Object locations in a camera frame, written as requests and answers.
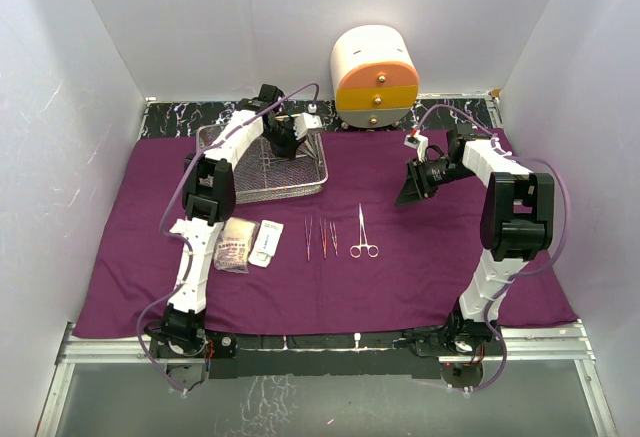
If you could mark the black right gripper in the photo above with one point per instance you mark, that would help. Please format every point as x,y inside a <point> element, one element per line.
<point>416,185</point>

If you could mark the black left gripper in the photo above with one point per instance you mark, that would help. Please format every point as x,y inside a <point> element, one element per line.
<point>288,151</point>

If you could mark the metal mesh instrument tray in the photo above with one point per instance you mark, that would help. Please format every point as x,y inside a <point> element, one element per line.
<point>260,176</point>

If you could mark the steel hemostat forceps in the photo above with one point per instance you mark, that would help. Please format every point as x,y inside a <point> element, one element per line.
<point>363,247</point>

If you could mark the small white blue packet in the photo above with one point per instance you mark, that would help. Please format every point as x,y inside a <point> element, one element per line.
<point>268,238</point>

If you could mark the ribbed grip steel tweezers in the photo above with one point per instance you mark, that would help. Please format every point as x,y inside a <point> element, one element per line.
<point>334,237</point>

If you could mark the straight steel tweezers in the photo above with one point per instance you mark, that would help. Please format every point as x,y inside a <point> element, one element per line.
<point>308,229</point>

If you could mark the curved tip steel tweezers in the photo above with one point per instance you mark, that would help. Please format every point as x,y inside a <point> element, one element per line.
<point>324,236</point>

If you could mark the white gauze pack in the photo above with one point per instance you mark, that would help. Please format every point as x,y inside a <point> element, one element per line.
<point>234,244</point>

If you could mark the small white green packet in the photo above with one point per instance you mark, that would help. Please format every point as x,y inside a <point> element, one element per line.
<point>260,257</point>

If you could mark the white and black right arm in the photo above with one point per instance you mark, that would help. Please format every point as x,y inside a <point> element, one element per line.
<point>516,223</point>

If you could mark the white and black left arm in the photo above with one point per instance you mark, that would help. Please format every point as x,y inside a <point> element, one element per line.
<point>203,202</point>

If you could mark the steel surgical forceps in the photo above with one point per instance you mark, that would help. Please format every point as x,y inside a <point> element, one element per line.
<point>312,146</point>

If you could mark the round three-drawer mini cabinet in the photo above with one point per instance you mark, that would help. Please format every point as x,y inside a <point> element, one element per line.
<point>374,80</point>

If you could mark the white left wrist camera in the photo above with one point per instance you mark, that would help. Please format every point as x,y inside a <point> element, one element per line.
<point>307,122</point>

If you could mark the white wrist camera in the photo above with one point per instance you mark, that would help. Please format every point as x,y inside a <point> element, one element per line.
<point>307,122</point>
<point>418,142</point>

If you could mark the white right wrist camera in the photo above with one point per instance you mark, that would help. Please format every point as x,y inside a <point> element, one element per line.
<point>418,142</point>

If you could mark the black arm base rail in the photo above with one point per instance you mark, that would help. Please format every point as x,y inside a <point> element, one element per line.
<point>417,353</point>

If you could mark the aluminium frame rail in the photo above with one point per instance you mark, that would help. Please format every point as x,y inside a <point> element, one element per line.
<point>547,385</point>

